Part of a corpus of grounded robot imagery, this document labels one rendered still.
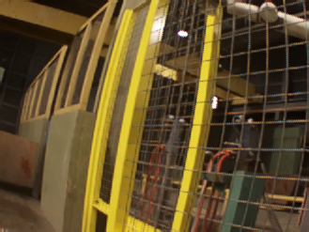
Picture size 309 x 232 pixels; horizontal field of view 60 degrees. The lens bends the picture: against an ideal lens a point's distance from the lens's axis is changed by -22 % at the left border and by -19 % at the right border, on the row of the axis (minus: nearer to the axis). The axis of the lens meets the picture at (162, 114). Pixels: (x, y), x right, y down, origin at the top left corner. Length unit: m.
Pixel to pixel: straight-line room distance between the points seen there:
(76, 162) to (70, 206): 0.35
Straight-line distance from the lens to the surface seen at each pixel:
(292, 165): 11.03
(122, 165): 0.95
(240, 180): 1.90
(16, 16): 13.14
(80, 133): 2.22
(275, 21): 1.23
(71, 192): 2.24
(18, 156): 3.78
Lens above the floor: 0.73
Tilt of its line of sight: 10 degrees up
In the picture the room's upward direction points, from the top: 10 degrees clockwise
